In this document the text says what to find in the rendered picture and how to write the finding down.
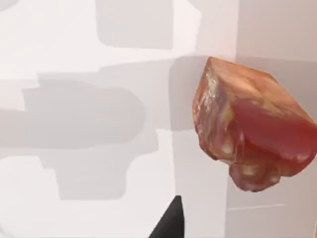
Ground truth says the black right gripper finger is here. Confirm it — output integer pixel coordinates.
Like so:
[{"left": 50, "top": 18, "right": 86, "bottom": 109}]
[{"left": 148, "top": 195, "right": 185, "bottom": 238}]

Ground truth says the reddish brown bread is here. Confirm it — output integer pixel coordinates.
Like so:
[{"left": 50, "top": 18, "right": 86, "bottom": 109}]
[{"left": 192, "top": 56, "right": 317, "bottom": 193}]

